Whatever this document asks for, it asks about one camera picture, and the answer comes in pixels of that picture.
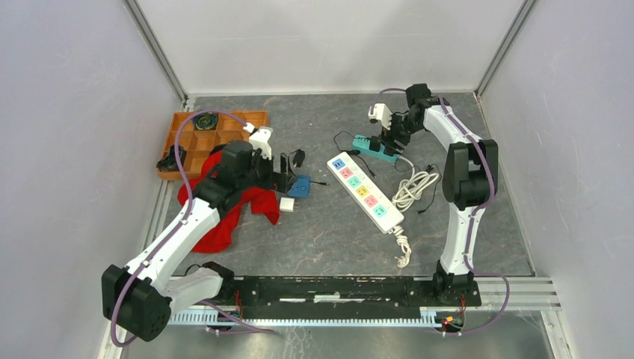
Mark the white power strip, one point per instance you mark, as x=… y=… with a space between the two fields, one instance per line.
x=366 y=194

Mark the black charger plug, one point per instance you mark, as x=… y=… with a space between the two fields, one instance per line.
x=296 y=158

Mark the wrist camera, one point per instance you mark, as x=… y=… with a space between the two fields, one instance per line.
x=259 y=140
x=380 y=113

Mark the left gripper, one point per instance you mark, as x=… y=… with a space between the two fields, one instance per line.
x=269 y=165

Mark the dark green coiled item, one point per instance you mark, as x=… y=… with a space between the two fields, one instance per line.
x=205 y=122

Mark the orange compartment tray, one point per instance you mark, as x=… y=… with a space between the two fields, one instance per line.
x=199 y=144

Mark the red cloth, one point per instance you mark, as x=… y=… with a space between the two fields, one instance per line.
x=219 y=238

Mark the black plug adapter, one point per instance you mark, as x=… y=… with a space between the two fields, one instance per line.
x=374 y=144

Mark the small white cube adapter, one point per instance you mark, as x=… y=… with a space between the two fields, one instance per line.
x=287 y=204

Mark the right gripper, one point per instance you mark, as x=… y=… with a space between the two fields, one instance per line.
x=389 y=140

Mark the blue cube adapter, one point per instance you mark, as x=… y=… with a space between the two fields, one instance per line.
x=301 y=187

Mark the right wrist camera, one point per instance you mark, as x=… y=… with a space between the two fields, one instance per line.
x=380 y=113

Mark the teal power strip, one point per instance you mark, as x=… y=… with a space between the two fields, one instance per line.
x=362 y=144

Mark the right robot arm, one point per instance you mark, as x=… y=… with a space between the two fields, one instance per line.
x=470 y=176

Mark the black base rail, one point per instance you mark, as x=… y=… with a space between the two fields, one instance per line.
x=343 y=297

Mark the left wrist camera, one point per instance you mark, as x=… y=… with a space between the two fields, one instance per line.
x=259 y=140

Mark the black item in tray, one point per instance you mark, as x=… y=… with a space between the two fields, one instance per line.
x=168 y=162

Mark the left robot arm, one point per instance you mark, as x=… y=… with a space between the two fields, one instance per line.
x=140 y=297

